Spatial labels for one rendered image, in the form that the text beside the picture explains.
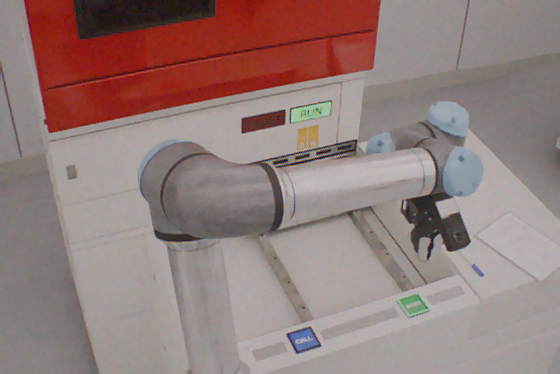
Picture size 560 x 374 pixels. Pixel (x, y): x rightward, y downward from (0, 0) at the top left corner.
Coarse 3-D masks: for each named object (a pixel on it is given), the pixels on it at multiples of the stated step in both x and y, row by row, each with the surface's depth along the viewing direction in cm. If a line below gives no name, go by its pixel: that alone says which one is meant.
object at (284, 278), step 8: (264, 240) 188; (264, 248) 187; (272, 248) 186; (272, 256) 184; (272, 264) 183; (280, 264) 182; (280, 272) 180; (280, 280) 180; (288, 280) 178; (288, 288) 176; (296, 288) 176; (288, 296) 177; (296, 296) 174; (296, 304) 172; (304, 304) 172; (304, 312) 170; (304, 320) 169
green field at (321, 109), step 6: (330, 102) 190; (300, 108) 187; (306, 108) 188; (312, 108) 189; (318, 108) 190; (324, 108) 190; (294, 114) 188; (300, 114) 188; (306, 114) 189; (312, 114) 190; (318, 114) 191; (324, 114) 192; (294, 120) 189
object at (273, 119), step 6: (270, 114) 185; (276, 114) 185; (282, 114) 186; (246, 120) 183; (252, 120) 184; (258, 120) 184; (264, 120) 185; (270, 120) 186; (276, 120) 187; (282, 120) 187; (246, 126) 184; (252, 126) 185; (258, 126) 186; (264, 126) 186; (270, 126) 187
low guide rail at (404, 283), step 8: (352, 216) 199; (360, 216) 196; (360, 224) 195; (368, 224) 194; (360, 232) 196; (368, 232) 192; (368, 240) 192; (376, 240) 189; (376, 248) 189; (384, 248) 187; (384, 256) 185; (392, 256) 185; (384, 264) 186; (392, 264) 183; (392, 272) 183; (400, 272) 181; (400, 280) 179; (408, 280) 178; (400, 288) 180; (408, 288) 176
